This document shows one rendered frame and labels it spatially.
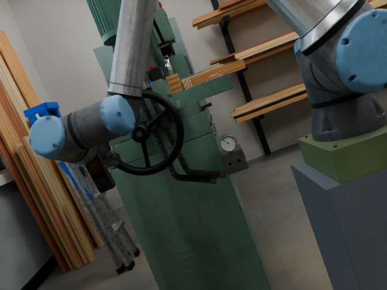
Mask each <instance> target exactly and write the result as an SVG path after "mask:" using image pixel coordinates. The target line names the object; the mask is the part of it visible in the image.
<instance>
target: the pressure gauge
mask: <svg viewBox="0 0 387 290"><path fill-rule="evenodd" d="M228 143H229V144H228ZM219 144H220V147H221V149H223V150H224V151H226V152H230V155H234V151H233V150H234V149H235V148H236V146H237V141H236V139H235V137H234V136H233V135H230V134H226V135H223V136H222V137H221V139H220V142H219Z"/></svg>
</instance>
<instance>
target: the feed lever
mask: <svg viewBox="0 0 387 290"><path fill-rule="evenodd" d="M153 24H154V27H155V29H156V31H157V33H158V35H159V37H160V40H161V42H162V43H159V48H160V50H161V53H162V55H163V56H166V55H168V56H169V57H170V56H172V55H171V53H173V49H172V46H171V44H170V42H169V41H168V40H167V41H164V39H163V36H162V34H161V32H160V30H159V28H158V25H157V23H156V21H155V19H154V21H153Z"/></svg>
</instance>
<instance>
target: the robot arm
mask: <svg viewBox="0 0 387 290"><path fill-rule="evenodd" d="M264 1H265V2H266V3H267V4H268V5H269V6H270V7H271V8H272V9H273V10H274V11H275V12H276V13H277V14H278V15H279V16H280V17H281V18H282V19H283V20H284V22H285V23H286V24H287V25H288V26H289V27H290V28H291V29H292V30H293V31H294V32H295V33H296V34H297V35H298V36H299V37H300V38H299V39H298V40H297V41H296V42H295V43H294V51H295V58H296V60H297V63H298V66H299V69H300V72H301V75H302V79H303V82H304V85H305V89H306V92H307V94H308V98H309V101H310V105H311V107H312V111H313V114H312V130H311V133H312V137H313V140H314V141H317V142H330V141H335V140H342V139H347V138H351V137H354V136H358V135H362V134H364V133H368V132H371V131H373V130H375V129H378V128H380V127H382V126H384V125H385V124H387V111H386V110H385V109H384V107H383V106H382V105H381V104H380V102H379V101H378V100H377V99H376V98H375V96H374V95H373V93H374V92H377V91H380V90H384V89H387V9H374V8H373V7H372V5H371V4H369V3H368V1H367V0H264ZM156 3H157V0H122V3H121V8H120V16H119V23H118V28H117V35H116V43H115V50H114V55H113V63H112V71H111V78H110V83H109V88H108V91H107V97H106V98H105V99H103V100H101V101H99V102H96V103H94V104H91V105H89V106H86V107H84V108H82V109H79V110H76V111H75V112H72V113H69V114H67V115H65V116H62V117H60V118H58V117H56V116H43V117H41V118H39V119H38V120H36V121H35V123H34V124H33V126H32V127H31V130H30V132H29V144H30V146H31V149H32V150H33V151H34V152H35V153H36V154H37V155H39V156H42V157H43V158H46V159H55V160H58V161H63V162H68V163H72V164H75V165H85V167H86V169H87V171H88V172H89V174H90V176H91V178H92V180H93V181H94V183H95V185H96V186H97V189H98V191H99V192H100V193H103V192H106V191H108V190H110V189H113V188H114V187H115V185H116V183H115V181H114V179H113V178H112V176H111V174H110V172H109V170H108V168H109V167H115V166H117V165H118V164H119V163H120V162H121V159H120V155H119V154H118V153H116V151H115V148H114V146H111V150H109V146H108V142H110V140H113V139H116V138H119V137H121V136H126V135H128V134H129V133H130V132H132V131H133V130H135V129H136V128H137V127H138V125H139V124H140V122H141V118H142V112H141V101H142V88H143V81H144V77H145V71H146V63H147V57H148V53H149V46H150V39H151V32H152V28H153V21H154V14H155V7H156Z"/></svg>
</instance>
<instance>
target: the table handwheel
mask: <svg viewBox="0 0 387 290"><path fill-rule="evenodd" d="M142 98H148V99H150V100H153V101H156V102H157V103H159V104H161V105H162V106H163V107H164V108H165V109H164V110H163V111H162V112H161V113H160V114H158V115H157V116H156V117H155V118H154V119H152V121H151V122H149V123H148V124H147V125H146V124H139V125H138V127H137V128H136V129H135V130H133V131H132V132H131V137H132V139H133V140H134V141H135V142H137V143H141V148H142V152H143V156H144V160H145V165H146V167H135V166H131V165H128V164H126V163H124V162H123V161H121V162H120V163H119V164H118V165H117V166H116V167H117V168H118V169H120V170H122V171H124V172H126V173H129V174H133V175H152V174H156V173H159V172H161V171H163V170H164V169H166V168H167V167H169V166H170V165H171V164H172V163H173V162H174V161H175V159H176V158H177V157H178V155H179V153H180V151H181V149H182V146H183V142H184V125H183V121H182V119H181V116H180V114H179V112H178V110H177V109H176V107H175V106H174V105H173V104H172V103H171V102H170V101H169V100H168V99H167V98H166V97H164V96H162V95H161V94H159V93H156V92H154V91H151V90H145V89H142ZM168 112H169V114H170V115H171V117H172V119H173V121H174V125H175V129H176V139H175V143H174V146H173V148H172V150H171V152H170V154H169V155H168V156H167V157H166V158H165V159H164V160H163V161H162V162H160V163H158V164H156V165H154V166H150V161H149V156H148V153H147V147H146V142H145V141H146V140H147V139H148V138H149V137H150V135H151V130H150V128H151V127H152V126H153V125H154V124H155V123H157V122H158V121H159V120H160V119H161V118H163V117H164V116H165V115H166V114H167V113H168Z"/></svg>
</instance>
